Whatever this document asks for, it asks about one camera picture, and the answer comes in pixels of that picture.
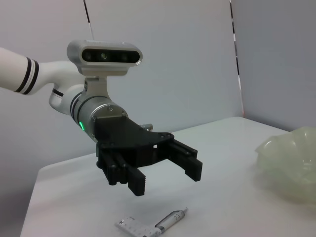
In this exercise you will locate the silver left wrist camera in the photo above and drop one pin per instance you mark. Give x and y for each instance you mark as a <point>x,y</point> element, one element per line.
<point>103,56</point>

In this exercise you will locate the silver pen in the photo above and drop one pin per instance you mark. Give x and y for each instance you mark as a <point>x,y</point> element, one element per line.
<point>170,218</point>

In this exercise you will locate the clear plastic ruler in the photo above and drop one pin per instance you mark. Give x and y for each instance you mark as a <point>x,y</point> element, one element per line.
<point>134,225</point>

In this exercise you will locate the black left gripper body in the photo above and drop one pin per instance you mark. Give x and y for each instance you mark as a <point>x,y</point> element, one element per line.
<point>123,135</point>

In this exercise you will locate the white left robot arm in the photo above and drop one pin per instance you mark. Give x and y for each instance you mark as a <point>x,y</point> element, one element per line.
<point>17,71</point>

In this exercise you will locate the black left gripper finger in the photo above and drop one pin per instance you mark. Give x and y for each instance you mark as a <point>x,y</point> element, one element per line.
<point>135,182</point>
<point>190,165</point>

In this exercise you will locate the pale green glass fruit plate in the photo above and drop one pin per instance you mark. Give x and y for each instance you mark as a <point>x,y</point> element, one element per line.
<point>291,163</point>

